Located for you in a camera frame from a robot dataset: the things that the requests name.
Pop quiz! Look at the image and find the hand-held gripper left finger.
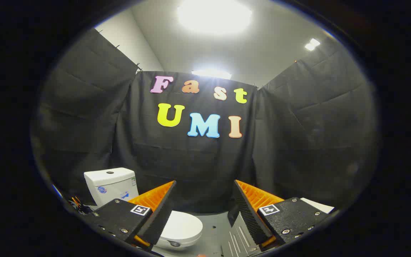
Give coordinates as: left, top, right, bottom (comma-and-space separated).
84, 180, 177, 250

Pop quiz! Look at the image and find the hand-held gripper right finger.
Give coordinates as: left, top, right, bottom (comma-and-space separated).
232, 180, 334, 252

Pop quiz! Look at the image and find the white toilet lid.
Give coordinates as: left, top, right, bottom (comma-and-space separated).
155, 211, 203, 250

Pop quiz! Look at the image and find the white toilet tank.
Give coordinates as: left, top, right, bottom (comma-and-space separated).
84, 167, 139, 207

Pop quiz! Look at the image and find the grey cabinet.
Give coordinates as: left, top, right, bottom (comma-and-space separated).
222, 197, 334, 257

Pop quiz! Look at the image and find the black backdrop cloth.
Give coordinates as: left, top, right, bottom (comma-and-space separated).
32, 29, 381, 215

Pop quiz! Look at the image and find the long ceiling light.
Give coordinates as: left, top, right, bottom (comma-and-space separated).
191, 69, 232, 80

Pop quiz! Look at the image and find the large round ceiling light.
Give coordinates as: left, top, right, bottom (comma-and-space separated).
177, 0, 253, 35

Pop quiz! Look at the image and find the orange handled tool with cables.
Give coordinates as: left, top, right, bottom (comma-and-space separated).
68, 196, 92, 215

